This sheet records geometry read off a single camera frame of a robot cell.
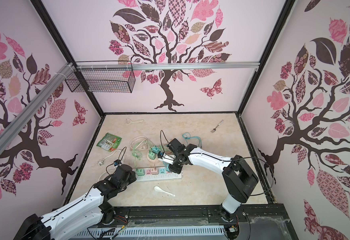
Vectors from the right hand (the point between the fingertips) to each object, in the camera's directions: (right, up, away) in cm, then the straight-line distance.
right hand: (172, 164), depth 85 cm
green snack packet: (-45, +11, +17) cm, 49 cm away
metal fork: (+31, +20, +25) cm, 44 cm away
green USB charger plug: (-13, +5, +4) cm, 14 cm away
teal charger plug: (-6, -4, +2) cm, 7 cm away
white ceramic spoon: (-8, -13, -3) cm, 15 cm away
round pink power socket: (-11, +1, +7) cm, 13 cm away
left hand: (-22, -7, +1) cm, 23 cm away
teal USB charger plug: (-11, +8, +5) cm, 14 cm away
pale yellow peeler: (-34, +26, +29) cm, 52 cm away
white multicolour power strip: (-10, -6, 0) cm, 12 cm away
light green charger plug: (-18, -4, -2) cm, 19 cm away
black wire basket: (-60, +61, +36) cm, 93 cm away
